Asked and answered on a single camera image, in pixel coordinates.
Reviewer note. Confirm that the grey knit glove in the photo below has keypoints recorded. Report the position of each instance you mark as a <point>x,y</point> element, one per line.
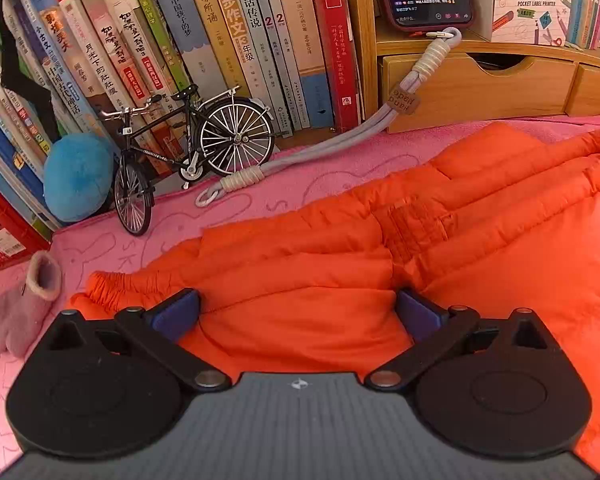
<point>25,310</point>

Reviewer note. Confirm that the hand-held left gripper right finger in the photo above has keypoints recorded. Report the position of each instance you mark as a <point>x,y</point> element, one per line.
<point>417,312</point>

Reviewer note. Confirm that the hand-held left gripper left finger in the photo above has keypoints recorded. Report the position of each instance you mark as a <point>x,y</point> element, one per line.
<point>175,312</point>

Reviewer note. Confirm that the pink bunny-print blanket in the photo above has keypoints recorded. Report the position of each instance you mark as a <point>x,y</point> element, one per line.
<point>290,180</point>

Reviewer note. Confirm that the orange puffer jacket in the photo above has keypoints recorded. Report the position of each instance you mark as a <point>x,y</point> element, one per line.
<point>480,240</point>

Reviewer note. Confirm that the white printed cardboard box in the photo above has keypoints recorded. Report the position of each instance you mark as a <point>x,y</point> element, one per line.
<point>530,0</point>

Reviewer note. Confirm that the blue plush ball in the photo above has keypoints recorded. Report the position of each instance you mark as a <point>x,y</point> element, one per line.
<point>77,177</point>

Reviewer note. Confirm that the wooden drawer organizer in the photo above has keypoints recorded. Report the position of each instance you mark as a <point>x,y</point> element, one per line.
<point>480,90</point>

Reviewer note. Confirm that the black model bicycle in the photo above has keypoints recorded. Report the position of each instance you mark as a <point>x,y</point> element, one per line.
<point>235,137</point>

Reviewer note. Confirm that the row of tall books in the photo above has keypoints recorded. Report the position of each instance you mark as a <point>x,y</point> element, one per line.
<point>205,35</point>

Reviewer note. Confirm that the red plastic crate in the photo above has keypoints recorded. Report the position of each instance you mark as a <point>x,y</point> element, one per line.
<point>0,230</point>

